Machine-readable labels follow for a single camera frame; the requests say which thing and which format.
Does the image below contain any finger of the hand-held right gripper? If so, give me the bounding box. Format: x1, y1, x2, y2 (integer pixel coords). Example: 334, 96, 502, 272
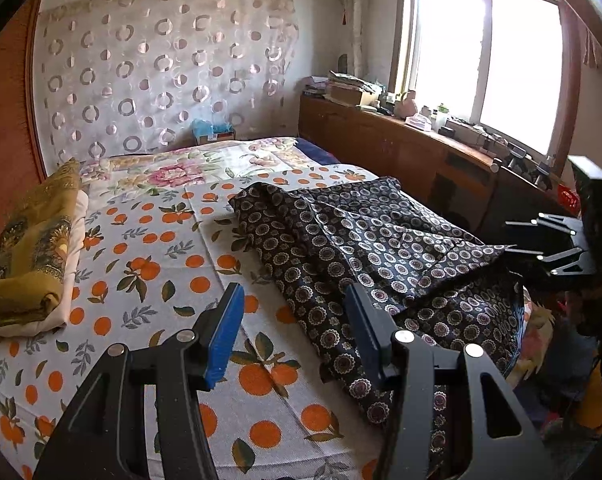
502, 246, 598, 278
505, 212, 583, 237

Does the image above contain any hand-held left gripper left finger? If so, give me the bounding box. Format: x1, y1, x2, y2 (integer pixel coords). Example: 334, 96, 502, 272
33, 282, 247, 480

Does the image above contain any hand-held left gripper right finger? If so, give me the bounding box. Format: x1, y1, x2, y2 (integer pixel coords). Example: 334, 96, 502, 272
343, 282, 544, 480

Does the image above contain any navy patterned satin garment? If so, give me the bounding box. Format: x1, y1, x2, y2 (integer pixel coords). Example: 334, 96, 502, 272
228, 176, 527, 480

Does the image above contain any colourful printed cloth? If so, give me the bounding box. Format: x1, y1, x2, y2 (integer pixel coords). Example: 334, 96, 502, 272
506, 285, 602, 411

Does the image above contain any orange fruit print bedsheet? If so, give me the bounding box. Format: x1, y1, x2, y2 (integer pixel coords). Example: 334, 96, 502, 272
0, 165, 397, 480

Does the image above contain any long wooden cabinet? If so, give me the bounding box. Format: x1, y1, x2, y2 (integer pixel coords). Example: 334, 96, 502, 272
298, 95, 582, 246

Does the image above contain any floral print quilt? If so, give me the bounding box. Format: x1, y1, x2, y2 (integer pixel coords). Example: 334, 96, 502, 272
78, 137, 342, 196

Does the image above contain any window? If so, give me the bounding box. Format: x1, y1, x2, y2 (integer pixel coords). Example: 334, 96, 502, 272
388, 0, 582, 161

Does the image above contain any dark blue bed sheet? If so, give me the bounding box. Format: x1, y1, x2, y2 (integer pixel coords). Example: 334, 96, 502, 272
296, 137, 340, 166

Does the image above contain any yellow ornate patterned blanket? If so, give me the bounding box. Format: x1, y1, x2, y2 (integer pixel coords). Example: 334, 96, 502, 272
0, 157, 84, 331

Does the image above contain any stack of papers and books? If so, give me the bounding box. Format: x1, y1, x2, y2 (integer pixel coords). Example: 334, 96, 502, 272
301, 70, 387, 109

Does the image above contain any beige window drape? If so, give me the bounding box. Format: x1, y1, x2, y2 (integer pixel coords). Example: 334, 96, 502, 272
331, 0, 407, 92

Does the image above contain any white circle pattern curtain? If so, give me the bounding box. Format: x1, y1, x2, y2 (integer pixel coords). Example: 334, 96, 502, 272
31, 0, 302, 171

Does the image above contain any wooden wardrobe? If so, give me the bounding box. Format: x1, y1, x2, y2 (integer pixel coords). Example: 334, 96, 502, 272
0, 0, 49, 256

